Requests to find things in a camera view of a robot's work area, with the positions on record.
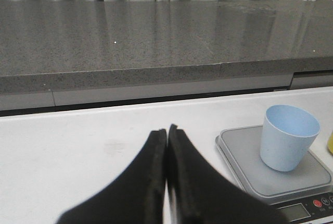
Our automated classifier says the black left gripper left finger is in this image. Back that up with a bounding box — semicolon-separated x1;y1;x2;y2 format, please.
57;129;167;223

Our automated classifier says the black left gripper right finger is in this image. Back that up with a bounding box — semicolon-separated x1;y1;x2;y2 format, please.
166;125;288;223

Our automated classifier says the light blue plastic cup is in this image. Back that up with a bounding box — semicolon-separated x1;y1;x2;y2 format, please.
260;105;321;172

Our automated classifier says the yellow squeeze bottle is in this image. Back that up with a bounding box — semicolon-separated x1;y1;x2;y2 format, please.
327;132;333;155

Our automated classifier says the digital kitchen scale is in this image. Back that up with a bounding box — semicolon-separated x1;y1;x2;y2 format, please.
215;126;332;223

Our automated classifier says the grey stone counter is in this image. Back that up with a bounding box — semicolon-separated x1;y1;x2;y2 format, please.
1;1;332;116

